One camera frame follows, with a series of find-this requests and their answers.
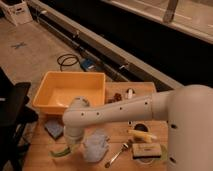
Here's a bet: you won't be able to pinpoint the black chair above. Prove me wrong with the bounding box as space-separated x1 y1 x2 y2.
0 67 38 171

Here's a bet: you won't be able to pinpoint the dark round cup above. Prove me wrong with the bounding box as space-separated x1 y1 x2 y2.
134 123 149 132

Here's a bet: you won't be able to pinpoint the blue box on floor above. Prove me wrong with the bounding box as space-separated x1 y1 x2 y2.
81 59 95 71

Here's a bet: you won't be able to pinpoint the light blue cloth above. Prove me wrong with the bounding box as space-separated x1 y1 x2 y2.
83 129 109 163

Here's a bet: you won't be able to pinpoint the green cloth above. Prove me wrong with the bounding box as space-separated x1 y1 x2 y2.
154 145 167 163

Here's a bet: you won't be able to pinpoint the metal spoon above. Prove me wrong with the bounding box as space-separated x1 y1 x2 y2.
104 142 132 168

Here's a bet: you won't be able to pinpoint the white cardboard box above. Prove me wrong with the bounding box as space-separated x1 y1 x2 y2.
0 0 32 26

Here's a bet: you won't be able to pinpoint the white bowl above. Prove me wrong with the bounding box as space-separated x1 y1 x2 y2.
135 158 155 165

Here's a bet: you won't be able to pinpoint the yellow plastic tub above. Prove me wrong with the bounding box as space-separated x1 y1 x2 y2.
33 71 105 115

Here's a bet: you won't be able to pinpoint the black coiled cable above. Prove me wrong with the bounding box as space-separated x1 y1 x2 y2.
56 53 81 72

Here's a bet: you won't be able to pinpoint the green pepper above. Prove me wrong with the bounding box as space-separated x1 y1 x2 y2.
50 147 71 158

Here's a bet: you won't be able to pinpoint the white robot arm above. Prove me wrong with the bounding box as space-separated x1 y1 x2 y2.
63 85 213 171

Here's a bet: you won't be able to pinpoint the dark grape bunch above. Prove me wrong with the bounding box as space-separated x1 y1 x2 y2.
107 93 122 103

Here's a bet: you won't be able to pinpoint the blue sponge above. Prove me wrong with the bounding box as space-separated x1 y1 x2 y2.
44 120 63 139

